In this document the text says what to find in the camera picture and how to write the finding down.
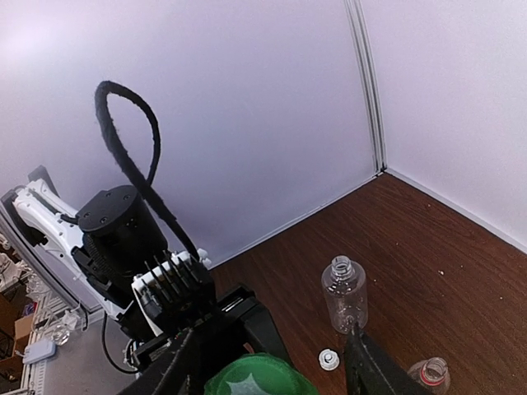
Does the clear plastic bottle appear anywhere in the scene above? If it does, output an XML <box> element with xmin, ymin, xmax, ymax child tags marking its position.
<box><xmin>321</xmin><ymin>255</ymin><xmax>368</xmax><ymax>334</ymax></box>

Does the cardboard box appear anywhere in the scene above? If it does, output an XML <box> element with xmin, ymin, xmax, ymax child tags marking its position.
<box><xmin>13</xmin><ymin>314</ymin><xmax>35</xmax><ymax>356</ymax></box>

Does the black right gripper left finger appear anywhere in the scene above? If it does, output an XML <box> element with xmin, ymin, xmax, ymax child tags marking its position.
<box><xmin>119</xmin><ymin>329</ymin><xmax>204</xmax><ymax>395</ymax></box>

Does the green bottle cap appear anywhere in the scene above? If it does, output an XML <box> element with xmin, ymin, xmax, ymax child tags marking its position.
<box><xmin>204</xmin><ymin>353</ymin><xmax>319</xmax><ymax>395</ymax></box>

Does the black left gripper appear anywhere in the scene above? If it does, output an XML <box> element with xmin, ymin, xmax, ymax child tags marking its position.
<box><xmin>133</xmin><ymin>285</ymin><xmax>288</xmax><ymax>369</ymax></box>

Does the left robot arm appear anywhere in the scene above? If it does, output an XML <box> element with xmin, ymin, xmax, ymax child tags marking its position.
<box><xmin>1</xmin><ymin>167</ymin><xmax>289</xmax><ymax>373</ymax></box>

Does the white box device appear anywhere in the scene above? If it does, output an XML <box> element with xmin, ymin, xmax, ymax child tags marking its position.
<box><xmin>22</xmin><ymin>338</ymin><xmax>56</xmax><ymax>365</ymax></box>

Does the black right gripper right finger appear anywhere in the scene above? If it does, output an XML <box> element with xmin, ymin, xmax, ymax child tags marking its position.
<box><xmin>344</xmin><ymin>323</ymin><xmax>431</xmax><ymax>395</ymax></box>

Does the red label water bottle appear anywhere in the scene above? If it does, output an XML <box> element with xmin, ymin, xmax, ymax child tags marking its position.
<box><xmin>407</xmin><ymin>357</ymin><xmax>450</xmax><ymax>394</ymax></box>

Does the white flip bottle cap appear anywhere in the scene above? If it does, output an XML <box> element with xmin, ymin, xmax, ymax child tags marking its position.
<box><xmin>318</xmin><ymin>348</ymin><xmax>340</xmax><ymax>371</ymax></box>

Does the left aluminium frame post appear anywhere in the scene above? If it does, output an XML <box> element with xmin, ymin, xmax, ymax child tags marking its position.
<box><xmin>344</xmin><ymin>0</ymin><xmax>387</xmax><ymax>174</ymax></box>

